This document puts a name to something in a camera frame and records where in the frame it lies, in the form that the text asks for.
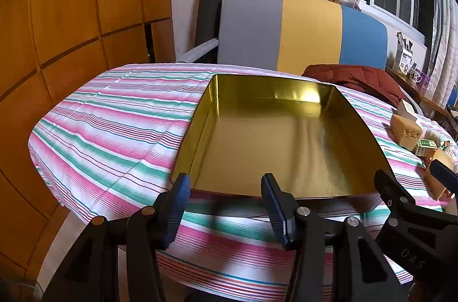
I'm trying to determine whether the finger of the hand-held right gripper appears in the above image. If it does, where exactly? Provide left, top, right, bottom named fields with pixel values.
left=430, top=159, right=458, bottom=197
left=373, top=169, right=458, bottom=288

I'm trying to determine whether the tan sponge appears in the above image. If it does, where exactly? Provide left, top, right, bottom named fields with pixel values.
left=389, top=113, right=423, bottom=150

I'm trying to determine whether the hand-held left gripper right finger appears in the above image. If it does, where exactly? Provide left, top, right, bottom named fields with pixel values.
left=260, top=172, right=410, bottom=302

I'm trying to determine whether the wooden wardrobe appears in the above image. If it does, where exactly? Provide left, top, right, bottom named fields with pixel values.
left=0, top=0, right=176, bottom=285

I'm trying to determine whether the wooden side desk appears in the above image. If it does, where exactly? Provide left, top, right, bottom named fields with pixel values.
left=386, top=66, right=451, bottom=117

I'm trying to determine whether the sheer white curtain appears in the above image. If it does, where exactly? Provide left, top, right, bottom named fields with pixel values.
left=427, top=0, right=458, bottom=102

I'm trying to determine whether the green label snack packet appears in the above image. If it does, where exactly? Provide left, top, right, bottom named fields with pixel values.
left=415, top=138, right=440, bottom=158

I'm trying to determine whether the brown cardboard box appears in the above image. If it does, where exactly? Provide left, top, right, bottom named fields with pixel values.
left=424, top=148, right=457, bottom=200

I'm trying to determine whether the maroon jacket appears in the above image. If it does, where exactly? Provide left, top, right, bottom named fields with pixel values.
left=301, top=64, right=408, bottom=107

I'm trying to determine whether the white pen holder box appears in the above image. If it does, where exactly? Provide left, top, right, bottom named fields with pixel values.
left=393, top=32, right=416, bottom=72

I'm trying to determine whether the small beige box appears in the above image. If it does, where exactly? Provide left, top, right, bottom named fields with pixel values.
left=396, top=99, right=423, bottom=122

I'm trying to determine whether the gold tin container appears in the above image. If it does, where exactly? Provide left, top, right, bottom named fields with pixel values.
left=171, top=74, right=396, bottom=216

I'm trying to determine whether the striped tablecloth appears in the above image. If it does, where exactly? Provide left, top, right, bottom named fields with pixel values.
left=28, top=63, right=458, bottom=301

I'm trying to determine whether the black rolled mat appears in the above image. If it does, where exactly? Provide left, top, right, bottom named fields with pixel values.
left=195, top=0, right=227, bottom=50

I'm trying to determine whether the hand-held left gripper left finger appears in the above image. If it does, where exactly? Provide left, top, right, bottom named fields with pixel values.
left=41, top=172, right=192, bottom=302

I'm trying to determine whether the grey yellow blue chair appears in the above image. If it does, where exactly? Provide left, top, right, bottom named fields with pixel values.
left=175, top=0, right=389, bottom=74

